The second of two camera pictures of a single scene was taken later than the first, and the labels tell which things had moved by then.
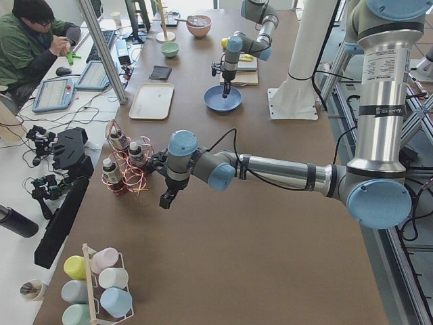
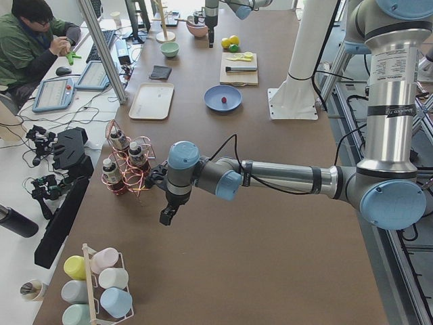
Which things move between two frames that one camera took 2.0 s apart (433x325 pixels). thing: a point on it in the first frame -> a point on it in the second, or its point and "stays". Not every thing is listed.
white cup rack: x=90 y=287 stays
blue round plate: x=214 y=99 stays
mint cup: x=76 y=314 stays
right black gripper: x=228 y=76 -> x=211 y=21
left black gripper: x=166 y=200 -> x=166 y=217
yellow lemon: x=224 y=42 stays
